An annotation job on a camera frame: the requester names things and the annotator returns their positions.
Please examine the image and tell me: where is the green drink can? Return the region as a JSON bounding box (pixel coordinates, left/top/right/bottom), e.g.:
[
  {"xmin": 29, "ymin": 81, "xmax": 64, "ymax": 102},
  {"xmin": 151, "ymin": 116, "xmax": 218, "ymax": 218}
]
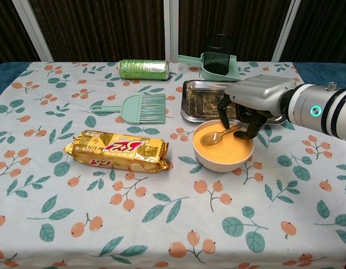
[{"xmin": 118, "ymin": 59, "xmax": 170, "ymax": 81}]

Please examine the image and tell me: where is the dark brown partition panel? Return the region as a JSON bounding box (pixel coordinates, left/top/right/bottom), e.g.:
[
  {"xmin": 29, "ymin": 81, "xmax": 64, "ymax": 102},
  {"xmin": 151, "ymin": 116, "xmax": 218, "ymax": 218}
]
[
  {"xmin": 29, "ymin": 0, "xmax": 165, "ymax": 62},
  {"xmin": 282, "ymin": 0, "xmax": 346, "ymax": 64},
  {"xmin": 0, "ymin": 0, "xmax": 40, "ymax": 68},
  {"xmin": 178, "ymin": 0, "xmax": 288, "ymax": 62}
]

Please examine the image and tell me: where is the mint green dustpan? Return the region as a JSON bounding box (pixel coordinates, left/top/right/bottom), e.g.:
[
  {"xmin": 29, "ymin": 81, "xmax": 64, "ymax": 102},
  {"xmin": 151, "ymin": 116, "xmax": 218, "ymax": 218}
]
[{"xmin": 177, "ymin": 53, "xmax": 242, "ymax": 82}]

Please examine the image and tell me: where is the mint green hand brush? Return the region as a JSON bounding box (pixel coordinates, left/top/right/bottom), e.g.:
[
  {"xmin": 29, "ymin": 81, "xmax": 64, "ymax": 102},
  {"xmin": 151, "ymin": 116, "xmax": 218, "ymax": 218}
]
[{"xmin": 90, "ymin": 93, "xmax": 167, "ymax": 126}]

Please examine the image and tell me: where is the white partition frame post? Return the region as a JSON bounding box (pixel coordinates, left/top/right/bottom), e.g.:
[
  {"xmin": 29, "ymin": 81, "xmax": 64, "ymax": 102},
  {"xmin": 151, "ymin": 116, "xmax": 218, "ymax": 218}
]
[
  {"xmin": 272, "ymin": 0, "xmax": 302, "ymax": 62},
  {"xmin": 11, "ymin": 0, "xmax": 55, "ymax": 63},
  {"xmin": 163, "ymin": 0, "xmax": 181, "ymax": 63}
]

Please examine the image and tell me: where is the clear plastic spoon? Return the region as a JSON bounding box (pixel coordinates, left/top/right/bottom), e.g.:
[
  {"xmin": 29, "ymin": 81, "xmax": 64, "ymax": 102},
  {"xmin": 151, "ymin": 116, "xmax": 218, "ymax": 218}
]
[{"xmin": 200, "ymin": 124, "xmax": 246, "ymax": 146}]

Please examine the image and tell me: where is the gold biscuit packet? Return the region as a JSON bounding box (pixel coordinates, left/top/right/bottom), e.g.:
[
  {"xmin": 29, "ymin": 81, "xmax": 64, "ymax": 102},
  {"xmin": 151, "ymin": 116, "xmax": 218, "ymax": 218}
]
[{"xmin": 63, "ymin": 129, "xmax": 173, "ymax": 174}]

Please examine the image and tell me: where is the black mesh pen holder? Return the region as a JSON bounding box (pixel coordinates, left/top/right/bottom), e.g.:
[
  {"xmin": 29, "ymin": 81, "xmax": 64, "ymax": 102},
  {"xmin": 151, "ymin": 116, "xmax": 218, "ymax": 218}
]
[{"xmin": 203, "ymin": 34, "xmax": 234, "ymax": 76}]

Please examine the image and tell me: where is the bowl of orange powder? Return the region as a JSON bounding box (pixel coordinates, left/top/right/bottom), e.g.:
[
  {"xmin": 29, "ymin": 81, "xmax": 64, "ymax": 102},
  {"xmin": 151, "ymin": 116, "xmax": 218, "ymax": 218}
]
[{"xmin": 192, "ymin": 119, "xmax": 255, "ymax": 173}]

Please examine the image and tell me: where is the floral printed tablecloth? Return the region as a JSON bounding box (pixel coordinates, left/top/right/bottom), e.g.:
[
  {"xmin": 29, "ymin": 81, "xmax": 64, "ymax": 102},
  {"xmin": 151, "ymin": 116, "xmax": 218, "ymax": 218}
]
[{"xmin": 0, "ymin": 61, "xmax": 346, "ymax": 269}]

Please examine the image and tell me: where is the rectangular stainless steel tray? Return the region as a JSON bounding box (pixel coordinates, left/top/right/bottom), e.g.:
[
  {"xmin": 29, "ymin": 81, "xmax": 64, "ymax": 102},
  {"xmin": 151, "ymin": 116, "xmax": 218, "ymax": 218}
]
[{"xmin": 180, "ymin": 79, "xmax": 288, "ymax": 124}]

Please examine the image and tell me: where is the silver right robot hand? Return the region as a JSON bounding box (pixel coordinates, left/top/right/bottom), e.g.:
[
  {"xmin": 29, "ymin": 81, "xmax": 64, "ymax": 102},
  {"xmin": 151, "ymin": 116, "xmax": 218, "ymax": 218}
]
[{"xmin": 216, "ymin": 75, "xmax": 298, "ymax": 140}]

